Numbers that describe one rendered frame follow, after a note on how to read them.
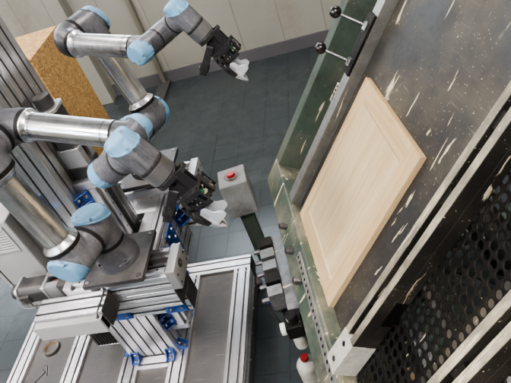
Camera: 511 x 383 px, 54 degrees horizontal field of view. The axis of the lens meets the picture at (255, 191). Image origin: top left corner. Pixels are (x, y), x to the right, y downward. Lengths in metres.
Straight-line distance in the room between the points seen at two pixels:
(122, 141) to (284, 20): 3.92
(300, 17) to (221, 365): 3.43
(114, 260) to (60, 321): 0.31
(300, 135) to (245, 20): 3.03
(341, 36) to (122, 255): 1.07
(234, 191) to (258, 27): 3.09
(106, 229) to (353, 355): 0.85
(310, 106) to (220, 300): 1.15
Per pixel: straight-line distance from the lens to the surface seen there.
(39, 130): 1.46
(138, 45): 1.68
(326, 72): 1.93
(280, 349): 2.62
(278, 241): 2.02
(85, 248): 1.61
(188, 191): 1.22
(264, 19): 4.96
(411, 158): 1.31
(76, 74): 3.76
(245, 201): 2.11
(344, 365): 1.40
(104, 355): 2.75
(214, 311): 2.60
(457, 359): 1.03
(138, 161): 1.16
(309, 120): 2.01
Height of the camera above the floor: 2.17
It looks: 39 degrees down
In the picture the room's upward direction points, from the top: 21 degrees counter-clockwise
